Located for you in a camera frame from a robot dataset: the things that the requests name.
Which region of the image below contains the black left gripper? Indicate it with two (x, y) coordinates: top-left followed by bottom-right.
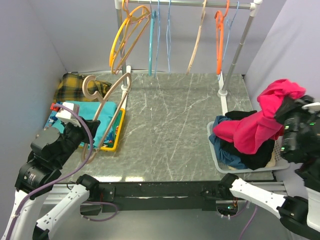
(53, 114), (101, 166)

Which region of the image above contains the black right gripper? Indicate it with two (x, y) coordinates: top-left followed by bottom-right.
(269, 90), (320, 155)

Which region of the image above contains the magenta pink shirt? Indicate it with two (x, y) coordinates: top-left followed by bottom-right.
(213, 79), (306, 155)

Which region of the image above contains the beige hanger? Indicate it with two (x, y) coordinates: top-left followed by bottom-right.
(81, 72), (132, 164)

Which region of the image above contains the cream beige shirt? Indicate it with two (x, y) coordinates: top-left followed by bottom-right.
(265, 152), (276, 168)

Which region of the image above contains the black shirt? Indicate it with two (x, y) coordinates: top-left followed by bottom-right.
(218, 109), (276, 171)

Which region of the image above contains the dark blue shirt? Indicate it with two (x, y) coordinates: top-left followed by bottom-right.
(208, 115), (247, 170)

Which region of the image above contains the wooden hanger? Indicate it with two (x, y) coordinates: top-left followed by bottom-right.
(186, 0), (207, 75)

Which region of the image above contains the light blue wavy hanger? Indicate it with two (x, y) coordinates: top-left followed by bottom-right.
(148, 10), (157, 76)

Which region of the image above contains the pale blue wire hanger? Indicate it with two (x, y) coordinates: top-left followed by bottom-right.
(153, 0), (161, 78)

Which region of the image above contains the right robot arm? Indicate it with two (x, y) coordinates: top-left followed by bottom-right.
(217, 95), (320, 240)

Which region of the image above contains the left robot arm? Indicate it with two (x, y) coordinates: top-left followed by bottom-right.
(2, 118), (101, 240)

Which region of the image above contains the yellow plaid shirt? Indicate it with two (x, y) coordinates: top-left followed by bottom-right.
(53, 73), (112, 103)

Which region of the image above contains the orange plastic hanger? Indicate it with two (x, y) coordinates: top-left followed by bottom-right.
(214, 0), (230, 75)

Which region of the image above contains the tan orange hanger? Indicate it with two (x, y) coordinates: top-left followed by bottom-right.
(110, 6), (152, 75)

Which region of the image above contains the blue patterned cloth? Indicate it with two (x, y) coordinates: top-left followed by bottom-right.
(44, 111), (58, 129)

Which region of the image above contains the green printed garment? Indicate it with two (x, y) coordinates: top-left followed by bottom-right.
(102, 108), (124, 148)

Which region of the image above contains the folded turquoise cloth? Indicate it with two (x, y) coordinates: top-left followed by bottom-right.
(57, 101), (117, 149)

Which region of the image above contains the white perforated plastic basket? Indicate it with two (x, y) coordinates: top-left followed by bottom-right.
(206, 121), (291, 175)

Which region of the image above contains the black base bar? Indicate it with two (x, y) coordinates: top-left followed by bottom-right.
(79, 181), (251, 217)

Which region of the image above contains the white clothes rack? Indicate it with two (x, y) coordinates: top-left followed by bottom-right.
(109, 0), (263, 114)

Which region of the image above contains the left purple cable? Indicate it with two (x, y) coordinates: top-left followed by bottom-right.
(4, 103), (118, 238)

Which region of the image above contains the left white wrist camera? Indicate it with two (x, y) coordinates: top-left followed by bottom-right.
(50, 101), (81, 129)

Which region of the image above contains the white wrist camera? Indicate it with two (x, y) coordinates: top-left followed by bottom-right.
(301, 102), (320, 113)
(50, 101), (81, 129)

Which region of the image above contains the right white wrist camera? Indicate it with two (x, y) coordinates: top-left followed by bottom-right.
(301, 102), (320, 113)

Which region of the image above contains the thin blue wire hanger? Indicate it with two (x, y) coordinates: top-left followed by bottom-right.
(219, 1), (240, 81)

